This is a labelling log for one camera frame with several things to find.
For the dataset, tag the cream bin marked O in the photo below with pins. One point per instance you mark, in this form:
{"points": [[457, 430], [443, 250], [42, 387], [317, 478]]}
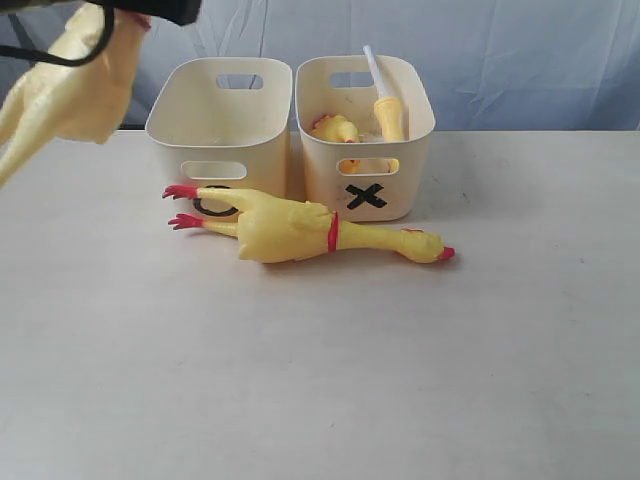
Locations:
{"points": [[222, 122]]}

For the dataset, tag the cream bin marked X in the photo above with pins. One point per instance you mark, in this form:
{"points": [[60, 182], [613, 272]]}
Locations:
{"points": [[371, 180]]}

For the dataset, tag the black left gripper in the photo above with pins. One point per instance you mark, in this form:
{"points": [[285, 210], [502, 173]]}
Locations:
{"points": [[179, 12]]}

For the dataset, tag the headless rubber chicken body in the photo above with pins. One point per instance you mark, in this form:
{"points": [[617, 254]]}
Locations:
{"points": [[338, 129]]}

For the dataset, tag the chicken neck with white squeaker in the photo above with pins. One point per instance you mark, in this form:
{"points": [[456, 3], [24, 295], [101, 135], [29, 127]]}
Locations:
{"points": [[387, 108]]}

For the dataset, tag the yellow rubber chicken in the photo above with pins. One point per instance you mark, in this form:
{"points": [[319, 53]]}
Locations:
{"points": [[85, 103], [270, 229]]}

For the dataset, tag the blue-grey backdrop curtain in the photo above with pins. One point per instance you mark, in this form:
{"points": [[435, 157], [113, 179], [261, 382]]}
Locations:
{"points": [[486, 65]]}

